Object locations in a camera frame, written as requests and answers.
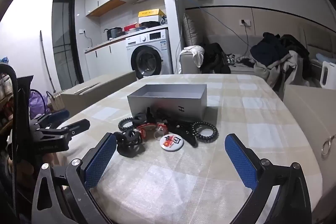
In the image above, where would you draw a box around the large black hair claw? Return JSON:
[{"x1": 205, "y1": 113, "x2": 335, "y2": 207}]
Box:
[{"x1": 168, "y1": 120, "x2": 198, "y2": 148}]

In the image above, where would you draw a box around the black jacket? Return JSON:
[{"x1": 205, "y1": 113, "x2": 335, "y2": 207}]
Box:
[{"x1": 202, "y1": 43, "x2": 231, "y2": 74}]

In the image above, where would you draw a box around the purple plastic bag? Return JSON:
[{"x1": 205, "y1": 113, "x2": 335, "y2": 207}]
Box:
[{"x1": 29, "y1": 91, "x2": 49, "y2": 119}]

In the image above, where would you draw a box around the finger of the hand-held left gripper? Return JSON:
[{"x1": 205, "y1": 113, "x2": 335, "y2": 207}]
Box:
[
  {"x1": 31, "y1": 109, "x2": 70, "y2": 128},
  {"x1": 39, "y1": 119, "x2": 91, "y2": 138}
]

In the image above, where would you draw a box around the white jug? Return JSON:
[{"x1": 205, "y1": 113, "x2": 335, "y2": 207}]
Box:
[{"x1": 320, "y1": 61, "x2": 336, "y2": 89}]

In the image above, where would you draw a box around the red hair clip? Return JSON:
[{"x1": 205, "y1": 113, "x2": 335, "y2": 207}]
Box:
[{"x1": 136, "y1": 122, "x2": 156, "y2": 140}]

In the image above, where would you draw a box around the brown cardboard carton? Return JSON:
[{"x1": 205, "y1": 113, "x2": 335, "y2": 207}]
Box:
[{"x1": 61, "y1": 71, "x2": 137, "y2": 117}]

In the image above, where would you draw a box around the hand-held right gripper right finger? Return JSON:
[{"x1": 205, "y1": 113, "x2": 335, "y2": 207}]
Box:
[{"x1": 224, "y1": 133, "x2": 313, "y2": 224}]

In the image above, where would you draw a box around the dark glass door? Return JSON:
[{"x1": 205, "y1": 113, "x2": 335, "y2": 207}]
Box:
[{"x1": 52, "y1": 0, "x2": 84, "y2": 90}]

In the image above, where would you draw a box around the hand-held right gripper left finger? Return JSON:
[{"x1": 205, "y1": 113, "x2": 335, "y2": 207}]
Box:
[{"x1": 31, "y1": 132, "x2": 118, "y2": 224}]

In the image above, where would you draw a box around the black rice cooker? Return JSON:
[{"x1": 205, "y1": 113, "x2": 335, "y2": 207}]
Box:
[{"x1": 106, "y1": 27, "x2": 124, "y2": 40}]

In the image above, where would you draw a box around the white washing machine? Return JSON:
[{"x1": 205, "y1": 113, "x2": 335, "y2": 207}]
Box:
[{"x1": 125, "y1": 29, "x2": 174, "y2": 80}]

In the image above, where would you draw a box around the grey ottoman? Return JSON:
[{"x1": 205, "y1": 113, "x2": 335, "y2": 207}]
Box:
[{"x1": 179, "y1": 52, "x2": 200, "y2": 75}]

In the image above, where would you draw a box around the pile of dark clothes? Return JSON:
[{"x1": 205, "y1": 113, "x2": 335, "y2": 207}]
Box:
[{"x1": 249, "y1": 32, "x2": 311, "y2": 93}]

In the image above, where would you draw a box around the white cloth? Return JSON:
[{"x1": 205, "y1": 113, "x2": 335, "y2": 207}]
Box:
[{"x1": 184, "y1": 46, "x2": 205, "y2": 68}]

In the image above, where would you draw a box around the black looped hair claw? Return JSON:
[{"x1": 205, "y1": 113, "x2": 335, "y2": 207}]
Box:
[{"x1": 114, "y1": 130, "x2": 146, "y2": 157}]

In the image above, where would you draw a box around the beige cabinet with ring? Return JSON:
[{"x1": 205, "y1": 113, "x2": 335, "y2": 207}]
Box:
[{"x1": 283, "y1": 85, "x2": 336, "y2": 224}]

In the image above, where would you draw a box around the grey sofa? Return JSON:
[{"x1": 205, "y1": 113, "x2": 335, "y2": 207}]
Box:
[{"x1": 205, "y1": 35, "x2": 336, "y2": 75}]

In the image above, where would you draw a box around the round red white pin badge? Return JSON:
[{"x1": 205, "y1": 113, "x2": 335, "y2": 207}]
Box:
[{"x1": 159, "y1": 133, "x2": 182, "y2": 151}]

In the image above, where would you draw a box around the broom stick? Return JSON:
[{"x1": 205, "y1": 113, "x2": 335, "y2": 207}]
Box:
[{"x1": 40, "y1": 30, "x2": 57, "y2": 93}]

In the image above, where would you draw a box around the grey striped pillow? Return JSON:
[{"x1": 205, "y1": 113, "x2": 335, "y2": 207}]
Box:
[{"x1": 183, "y1": 13, "x2": 198, "y2": 50}]

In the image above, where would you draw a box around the black spiral hair tie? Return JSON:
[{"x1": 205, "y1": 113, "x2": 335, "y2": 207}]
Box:
[
  {"x1": 191, "y1": 121, "x2": 219, "y2": 143},
  {"x1": 118, "y1": 117, "x2": 135, "y2": 131}
]

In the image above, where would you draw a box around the red clear hair accessory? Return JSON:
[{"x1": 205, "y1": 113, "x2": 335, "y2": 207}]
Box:
[{"x1": 155, "y1": 122, "x2": 168, "y2": 139}]

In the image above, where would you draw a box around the white base cabinet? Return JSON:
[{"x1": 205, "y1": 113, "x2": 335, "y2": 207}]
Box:
[{"x1": 84, "y1": 38, "x2": 132, "y2": 80}]

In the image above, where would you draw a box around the yellow cardboard box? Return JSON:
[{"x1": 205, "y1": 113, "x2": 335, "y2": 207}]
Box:
[{"x1": 138, "y1": 9, "x2": 166, "y2": 25}]

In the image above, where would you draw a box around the grey cardboard box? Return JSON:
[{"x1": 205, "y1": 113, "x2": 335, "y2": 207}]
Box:
[{"x1": 127, "y1": 84, "x2": 208, "y2": 122}]

